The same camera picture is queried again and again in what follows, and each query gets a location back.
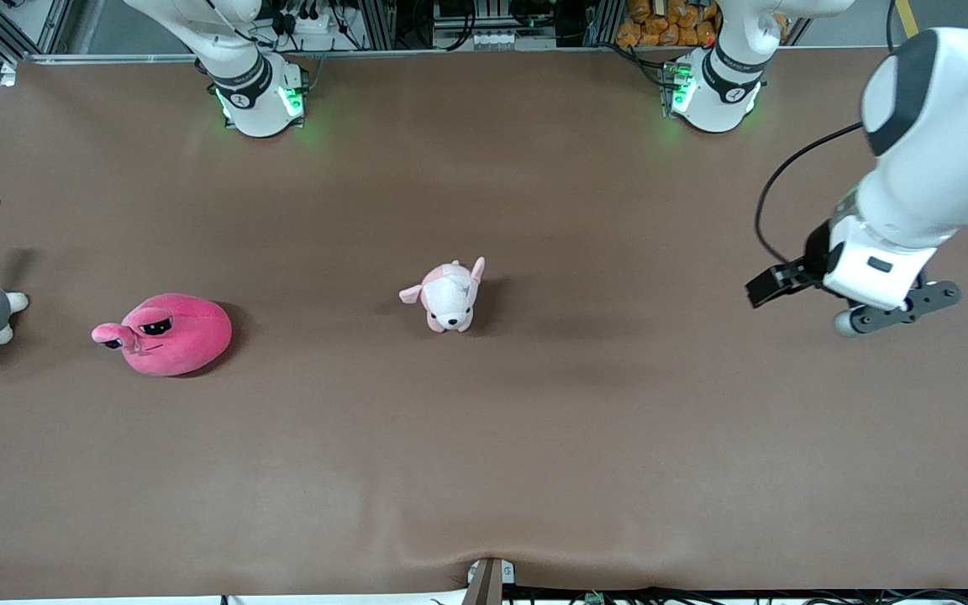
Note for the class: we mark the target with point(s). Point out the hot pink round plush toy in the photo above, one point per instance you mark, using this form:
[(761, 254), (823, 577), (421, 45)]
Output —
[(177, 336)]

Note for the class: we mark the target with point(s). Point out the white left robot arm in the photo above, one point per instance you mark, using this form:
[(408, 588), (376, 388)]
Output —
[(938, 109)]

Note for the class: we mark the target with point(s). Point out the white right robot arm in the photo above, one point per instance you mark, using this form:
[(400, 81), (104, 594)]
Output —
[(253, 109)]

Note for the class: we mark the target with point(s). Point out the orange packets pile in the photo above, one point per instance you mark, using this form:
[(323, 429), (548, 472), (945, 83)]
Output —
[(660, 25)]

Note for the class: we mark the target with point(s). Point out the light pink dog plush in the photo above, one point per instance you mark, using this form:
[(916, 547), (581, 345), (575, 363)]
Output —
[(449, 298)]

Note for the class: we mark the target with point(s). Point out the white terminal block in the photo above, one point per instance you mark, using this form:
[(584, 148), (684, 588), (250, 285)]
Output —
[(492, 39)]

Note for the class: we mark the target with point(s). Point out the white power strip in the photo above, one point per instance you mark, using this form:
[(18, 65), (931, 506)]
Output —
[(316, 23)]

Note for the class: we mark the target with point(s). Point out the metal table edge bracket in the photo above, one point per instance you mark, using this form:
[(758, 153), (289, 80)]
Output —
[(488, 584)]

